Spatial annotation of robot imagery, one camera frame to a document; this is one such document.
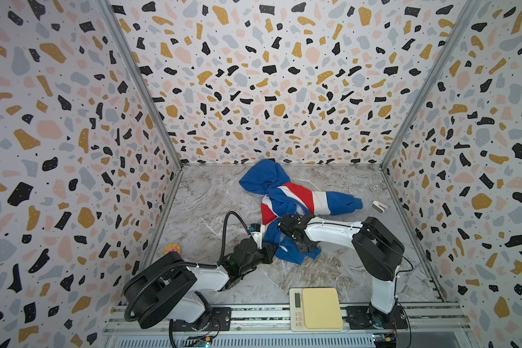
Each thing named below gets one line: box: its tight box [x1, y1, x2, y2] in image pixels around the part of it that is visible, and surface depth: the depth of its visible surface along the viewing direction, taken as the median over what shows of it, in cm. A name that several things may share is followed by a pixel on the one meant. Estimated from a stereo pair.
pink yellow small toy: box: [164, 243, 181, 255], surface depth 87 cm
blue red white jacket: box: [239, 159, 364, 265], surface depth 103 cm
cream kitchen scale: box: [289, 287, 344, 332], surface depth 76 cm
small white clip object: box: [371, 200, 388, 214], surface depth 105 cm
